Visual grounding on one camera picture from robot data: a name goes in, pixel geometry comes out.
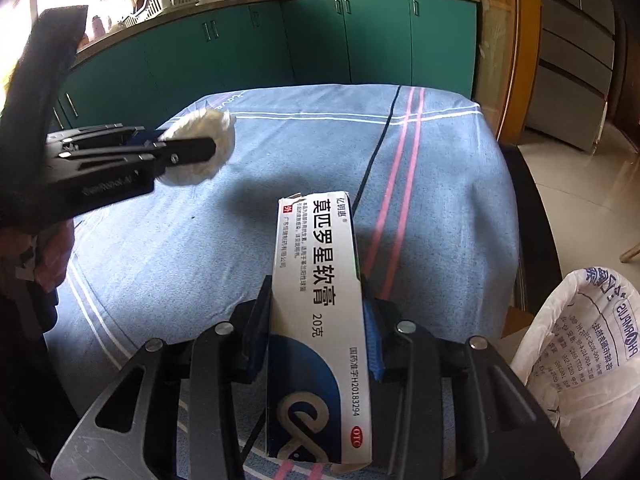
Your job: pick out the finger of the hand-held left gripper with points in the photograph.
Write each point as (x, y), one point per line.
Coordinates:
(145, 136)
(195, 149)

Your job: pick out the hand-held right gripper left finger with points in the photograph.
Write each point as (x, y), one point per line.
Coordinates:
(252, 325)

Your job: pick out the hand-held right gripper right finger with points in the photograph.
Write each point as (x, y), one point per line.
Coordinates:
(374, 340)

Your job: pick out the white cotton ball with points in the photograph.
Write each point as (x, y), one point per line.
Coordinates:
(215, 125)

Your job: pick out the white blue medicine box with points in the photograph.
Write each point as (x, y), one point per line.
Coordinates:
(320, 310)

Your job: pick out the white printed plastic bag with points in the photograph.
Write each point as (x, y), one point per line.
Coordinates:
(575, 360)

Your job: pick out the person's left forearm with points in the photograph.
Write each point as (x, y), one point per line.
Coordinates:
(52, 250)

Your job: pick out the blue striped tablecloth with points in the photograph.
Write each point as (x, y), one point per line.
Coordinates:
(300, 150)

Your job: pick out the white dish rack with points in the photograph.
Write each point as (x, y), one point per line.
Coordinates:
(160, 5)

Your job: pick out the teal base cabinets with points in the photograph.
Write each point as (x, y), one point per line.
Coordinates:
(325, 40)

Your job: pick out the grey refrigerator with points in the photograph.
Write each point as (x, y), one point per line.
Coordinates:
(575, 50)

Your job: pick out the wooden door frame pillar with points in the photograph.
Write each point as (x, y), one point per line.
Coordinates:
(525, 35)

